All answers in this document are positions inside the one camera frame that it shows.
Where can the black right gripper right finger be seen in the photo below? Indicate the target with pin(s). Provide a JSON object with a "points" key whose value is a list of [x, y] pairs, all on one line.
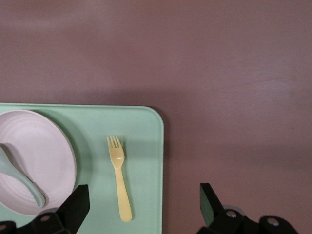
{"points": [[209, 207]]}

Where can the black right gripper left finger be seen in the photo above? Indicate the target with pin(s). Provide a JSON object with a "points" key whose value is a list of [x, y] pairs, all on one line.
{"points": [[73, 209]]}

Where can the pale green plastic spoon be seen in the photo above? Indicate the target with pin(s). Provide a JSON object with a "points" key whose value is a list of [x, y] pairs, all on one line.
{"points": [[26, 185]]}

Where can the yellow plastic fork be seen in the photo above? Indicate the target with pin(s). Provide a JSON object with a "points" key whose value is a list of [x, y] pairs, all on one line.
{"points": [[120, 182]]}

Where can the beige round plate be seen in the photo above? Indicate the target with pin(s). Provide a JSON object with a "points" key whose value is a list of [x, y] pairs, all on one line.
{"points": [[36, 146]]}

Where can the light green rectangular tray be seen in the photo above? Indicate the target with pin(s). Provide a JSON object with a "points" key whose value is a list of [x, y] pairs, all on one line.
{"points": [[141, 170]]}

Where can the brown table cover mat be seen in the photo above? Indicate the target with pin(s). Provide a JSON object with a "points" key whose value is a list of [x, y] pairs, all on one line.
{"points": [[219, 73]]}

